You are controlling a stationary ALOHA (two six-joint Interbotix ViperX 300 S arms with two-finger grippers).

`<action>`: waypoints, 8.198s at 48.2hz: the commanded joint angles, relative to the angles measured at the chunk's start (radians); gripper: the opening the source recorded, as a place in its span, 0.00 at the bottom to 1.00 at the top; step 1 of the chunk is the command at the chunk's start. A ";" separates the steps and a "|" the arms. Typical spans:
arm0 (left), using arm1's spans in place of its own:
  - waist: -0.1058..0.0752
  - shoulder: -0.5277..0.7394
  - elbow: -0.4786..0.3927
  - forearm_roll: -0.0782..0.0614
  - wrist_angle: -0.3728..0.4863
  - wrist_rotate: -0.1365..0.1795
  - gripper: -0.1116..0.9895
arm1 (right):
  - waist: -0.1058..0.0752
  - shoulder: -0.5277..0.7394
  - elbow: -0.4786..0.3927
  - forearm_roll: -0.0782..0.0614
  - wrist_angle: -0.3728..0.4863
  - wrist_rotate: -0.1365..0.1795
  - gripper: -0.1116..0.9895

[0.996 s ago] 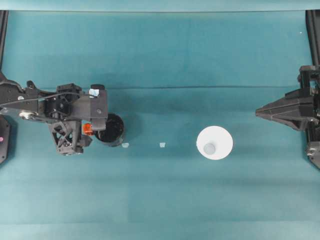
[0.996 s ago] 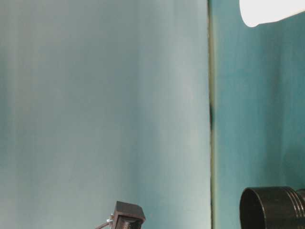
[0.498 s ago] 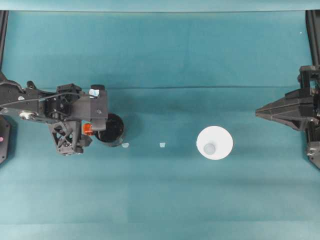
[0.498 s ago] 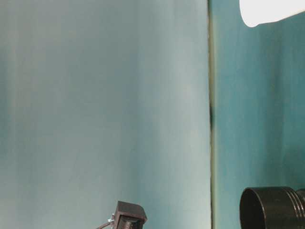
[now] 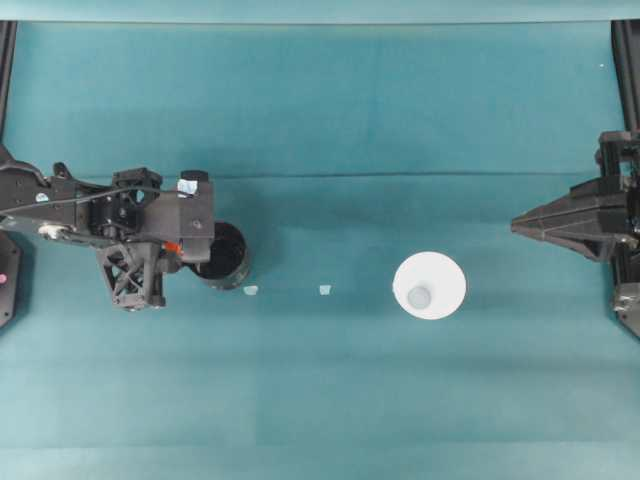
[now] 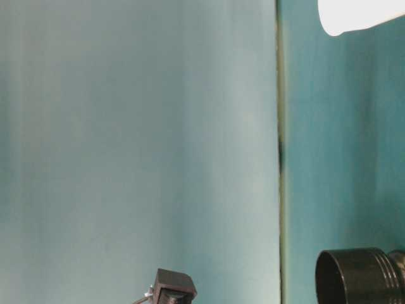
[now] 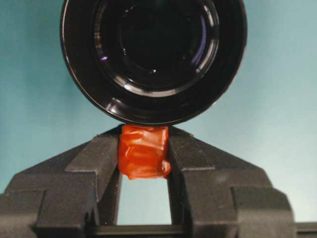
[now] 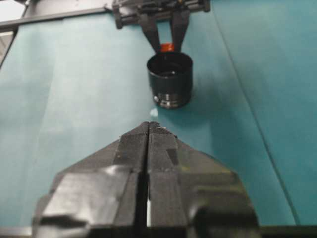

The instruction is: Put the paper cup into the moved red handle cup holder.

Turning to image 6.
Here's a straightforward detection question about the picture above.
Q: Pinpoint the white paper cup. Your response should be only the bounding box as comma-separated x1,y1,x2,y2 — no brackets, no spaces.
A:
318,0,405,37

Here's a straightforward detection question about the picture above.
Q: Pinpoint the blue-green backdrop cloth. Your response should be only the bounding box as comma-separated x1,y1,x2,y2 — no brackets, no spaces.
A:
0,0,280,304

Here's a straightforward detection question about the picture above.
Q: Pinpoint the blue-green table cloth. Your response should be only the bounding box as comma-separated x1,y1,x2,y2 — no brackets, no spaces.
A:
280,0,405,304

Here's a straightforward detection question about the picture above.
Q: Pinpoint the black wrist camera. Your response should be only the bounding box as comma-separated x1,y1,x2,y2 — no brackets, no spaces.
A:
153,268,197,304

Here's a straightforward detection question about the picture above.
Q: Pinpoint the thin camera wire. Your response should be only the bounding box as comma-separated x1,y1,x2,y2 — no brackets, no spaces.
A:
132,291,156,304

